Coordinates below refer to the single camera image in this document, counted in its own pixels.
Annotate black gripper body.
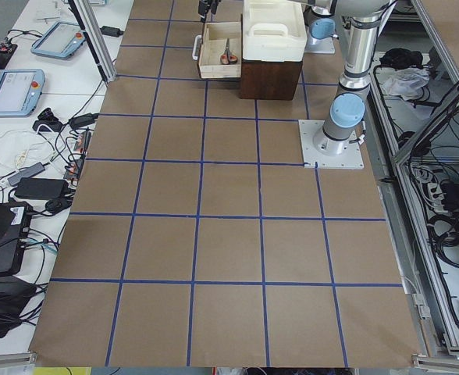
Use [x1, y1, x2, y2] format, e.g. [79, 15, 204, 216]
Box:
[197, 0, 220, 20]

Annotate white drawer handle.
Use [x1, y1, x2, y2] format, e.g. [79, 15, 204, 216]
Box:
[192, 34, 202, 62]

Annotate light wooden drawer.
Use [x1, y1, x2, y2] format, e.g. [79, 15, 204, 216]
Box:
[197, 21, 242, 79]

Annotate grey orange handled scissors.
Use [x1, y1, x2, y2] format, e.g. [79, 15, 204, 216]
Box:
[219, 38, 238, 65]

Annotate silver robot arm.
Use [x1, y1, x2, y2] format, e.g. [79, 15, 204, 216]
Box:
[301, 1, 394, 144]

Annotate cream plastic tray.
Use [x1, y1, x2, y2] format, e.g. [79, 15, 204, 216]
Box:
[242, 1, 307, 62]

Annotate dark wooden cabinet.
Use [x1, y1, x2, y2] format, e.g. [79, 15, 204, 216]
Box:
[239, 59, 303, 101]

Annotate blue teach pendant upper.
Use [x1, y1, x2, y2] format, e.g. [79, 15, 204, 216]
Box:
[30, 21, 85, 59]

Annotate blue teach pendant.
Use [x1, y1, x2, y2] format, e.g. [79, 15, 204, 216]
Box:
[0, 69, 45, 117]
[30, 21, 85, 59]

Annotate blue teach pendant lower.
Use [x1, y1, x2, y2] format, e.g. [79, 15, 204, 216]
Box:
[0, 69, 45, 117]

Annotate white crumpled cloth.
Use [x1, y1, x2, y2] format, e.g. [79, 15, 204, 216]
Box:
[381, 68, 429, 100]

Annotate black power brick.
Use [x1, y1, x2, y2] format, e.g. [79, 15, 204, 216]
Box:
[14, 177, 69, 200]

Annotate black laptop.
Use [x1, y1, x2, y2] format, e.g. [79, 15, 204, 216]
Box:
[0, 202, 32, 277]

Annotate aluminium frame post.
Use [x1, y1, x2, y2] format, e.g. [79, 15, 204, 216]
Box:
[69, 0, 117, 84]

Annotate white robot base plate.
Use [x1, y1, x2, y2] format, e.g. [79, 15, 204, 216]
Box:
[298, 120, 364, 170]

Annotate white coiled cable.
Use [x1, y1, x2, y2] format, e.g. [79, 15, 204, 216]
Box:
[0, 128, 57, 171]

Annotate aluminium side frame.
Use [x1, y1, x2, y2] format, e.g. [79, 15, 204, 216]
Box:
[370, 1, 459, 373]

